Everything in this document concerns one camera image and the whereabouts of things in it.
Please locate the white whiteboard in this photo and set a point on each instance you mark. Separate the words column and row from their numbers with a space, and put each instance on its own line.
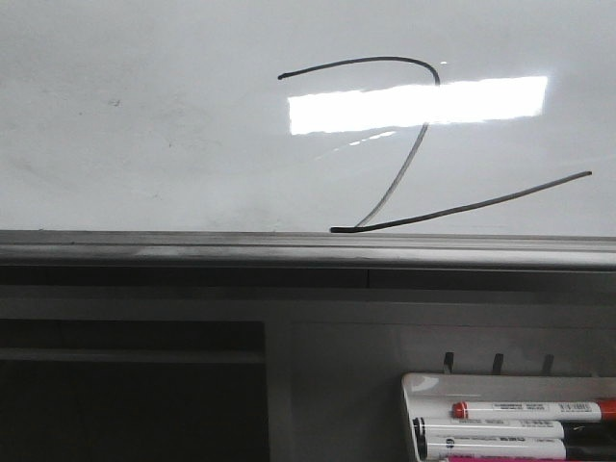
column 473, row 117

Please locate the grey aluminium whiteboard ledge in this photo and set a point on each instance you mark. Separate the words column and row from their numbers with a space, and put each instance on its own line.
column 569, row 264

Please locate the white marker tray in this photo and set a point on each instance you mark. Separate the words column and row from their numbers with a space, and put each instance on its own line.
column 433, row 394

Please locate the upper black capped white marker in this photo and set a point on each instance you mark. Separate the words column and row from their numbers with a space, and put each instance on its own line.
column 568, row 430

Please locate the black capped white marker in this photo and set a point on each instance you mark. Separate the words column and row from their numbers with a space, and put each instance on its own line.
column 438, row 447
column 568, row 430

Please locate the lower black capped white marker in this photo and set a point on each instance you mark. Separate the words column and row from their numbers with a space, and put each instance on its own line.
column 438, row 447

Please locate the pink marker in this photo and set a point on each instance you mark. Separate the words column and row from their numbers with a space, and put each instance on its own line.
column 495, row 459

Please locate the red capped white marker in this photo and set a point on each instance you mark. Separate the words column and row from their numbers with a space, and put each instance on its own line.
column 568, row 411

